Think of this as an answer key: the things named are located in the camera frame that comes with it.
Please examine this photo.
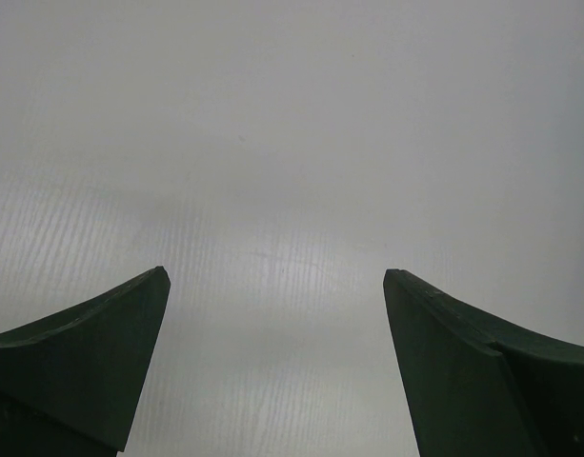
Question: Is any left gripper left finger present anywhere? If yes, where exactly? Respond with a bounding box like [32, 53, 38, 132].
[0, 266, 171, 456]

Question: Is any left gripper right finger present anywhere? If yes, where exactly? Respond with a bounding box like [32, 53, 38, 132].
[383, 269, 584, 456]

